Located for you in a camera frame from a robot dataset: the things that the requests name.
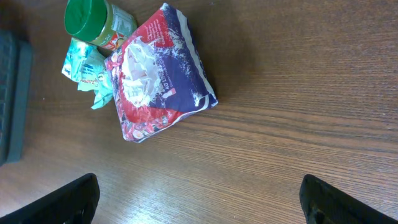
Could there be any green lid jar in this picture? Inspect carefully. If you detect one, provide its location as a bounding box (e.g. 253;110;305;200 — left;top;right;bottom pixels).
64;0;137;51

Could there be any teal wipes packet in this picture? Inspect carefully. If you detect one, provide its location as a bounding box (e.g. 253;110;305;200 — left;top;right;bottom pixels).
62;37;113;110

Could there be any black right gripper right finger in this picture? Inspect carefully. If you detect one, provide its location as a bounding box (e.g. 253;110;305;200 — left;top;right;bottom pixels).
299;174;397;224

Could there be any red purple snack packet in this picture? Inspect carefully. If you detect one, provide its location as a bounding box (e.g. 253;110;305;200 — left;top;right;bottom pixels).
105;3;218;143

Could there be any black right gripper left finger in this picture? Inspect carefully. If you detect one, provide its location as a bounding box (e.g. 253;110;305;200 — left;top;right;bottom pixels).
1;173;100;224

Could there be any grey plastic mesh basket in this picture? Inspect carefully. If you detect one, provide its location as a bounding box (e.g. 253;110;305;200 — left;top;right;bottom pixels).
1;29;33;165

